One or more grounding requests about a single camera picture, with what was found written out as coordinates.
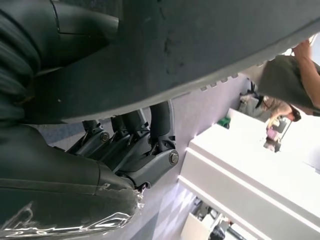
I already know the white box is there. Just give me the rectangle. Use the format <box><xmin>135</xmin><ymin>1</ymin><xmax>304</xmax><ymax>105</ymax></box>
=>
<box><xmin>180</xmin><ymin>212</ymin><xmax>213</xmax><ymax>240</ymax></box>

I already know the small green object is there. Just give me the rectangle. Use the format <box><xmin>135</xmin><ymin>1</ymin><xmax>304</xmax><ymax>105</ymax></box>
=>
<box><xmin>217</xmin><ymin>116</ymin><xmax>231</xmax><ymax>130</ymax></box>

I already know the long white counter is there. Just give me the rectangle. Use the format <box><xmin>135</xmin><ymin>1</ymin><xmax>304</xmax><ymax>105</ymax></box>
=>
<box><xmin>177</xmin><ymin>108</ymin><xmax>320</xmax><ymax>240</ymax></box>

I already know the person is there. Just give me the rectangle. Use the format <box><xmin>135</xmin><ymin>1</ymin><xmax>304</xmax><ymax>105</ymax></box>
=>
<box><xmin>257</xmin><ymin>39</ymin><xmax>320</xmax><ymax>117</ymax></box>
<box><xmin>238</xmin><ymin>92</ymin><xmax>303</xmax><ymax>131</ymax></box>

